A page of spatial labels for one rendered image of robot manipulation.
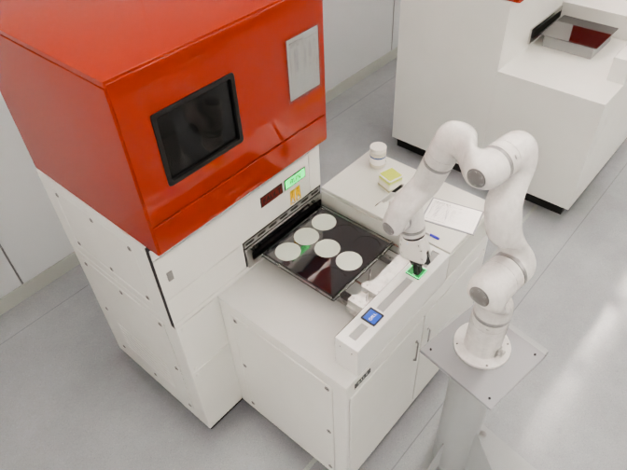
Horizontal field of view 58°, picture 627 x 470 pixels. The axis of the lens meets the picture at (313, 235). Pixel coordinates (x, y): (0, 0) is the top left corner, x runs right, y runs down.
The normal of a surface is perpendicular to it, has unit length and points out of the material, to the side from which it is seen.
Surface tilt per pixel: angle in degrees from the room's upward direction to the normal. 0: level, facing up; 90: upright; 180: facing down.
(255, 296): 0
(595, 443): 0
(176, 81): 90
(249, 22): 90
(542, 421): 0
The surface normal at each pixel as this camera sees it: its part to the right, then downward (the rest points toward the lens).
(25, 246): 0.76, 0.43
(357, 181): -0.04, -0.72
